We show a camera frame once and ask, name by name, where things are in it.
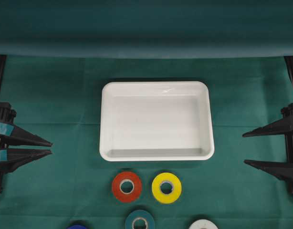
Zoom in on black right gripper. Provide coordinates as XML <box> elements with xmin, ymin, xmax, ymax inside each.
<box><xmin>242</xmin><ymin>103</ymin><xmax>293</xmax><ymax>194</ymax></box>

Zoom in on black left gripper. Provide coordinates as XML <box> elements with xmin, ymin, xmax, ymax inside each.
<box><xmin>0</xmin><ymin>103</ymin><xmax>52</xmax><ymax>193</ymax></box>

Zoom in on white tape roll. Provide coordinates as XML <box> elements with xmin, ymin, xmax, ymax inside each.
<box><xmin>189</xmin><ymin>219</ymin><xmax>218</xmax><ymax>229</ymax></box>

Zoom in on yellow tape roll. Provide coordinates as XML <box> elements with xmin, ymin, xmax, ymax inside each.
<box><xmin>152</xmin><ymin>172</ymin><xmax>182</xmax><ymax>204</ymax></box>

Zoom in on red tape roll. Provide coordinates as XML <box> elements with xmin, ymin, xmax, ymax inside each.
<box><xmin>112</xmin><ymin>171</ymin><xmax>143</xmax><ymax>203</ymax></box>

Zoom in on green tape roll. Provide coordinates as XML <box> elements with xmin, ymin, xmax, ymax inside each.
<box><xmin>125</xmin><ymin>210</ymin><xmax>156</xmax><ymax>229</ymax></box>

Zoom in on blue tape roll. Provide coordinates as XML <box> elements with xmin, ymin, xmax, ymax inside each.
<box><xmin>66</xmin><ymin>224</ymin><xmax>87</xmax><ymax>229</ymax></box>

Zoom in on green table cloth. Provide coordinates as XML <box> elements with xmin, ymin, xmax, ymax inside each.
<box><xmin>0</xmin><ymin>0</ymin><xmax>293</xmax><ymax>229</ymax></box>

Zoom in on white rectangular plastic tray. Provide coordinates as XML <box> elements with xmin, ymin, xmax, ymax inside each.
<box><xmin>99</xmin><ymin>81</ymin><xmax>215</xmax><ymax>162</ymax></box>

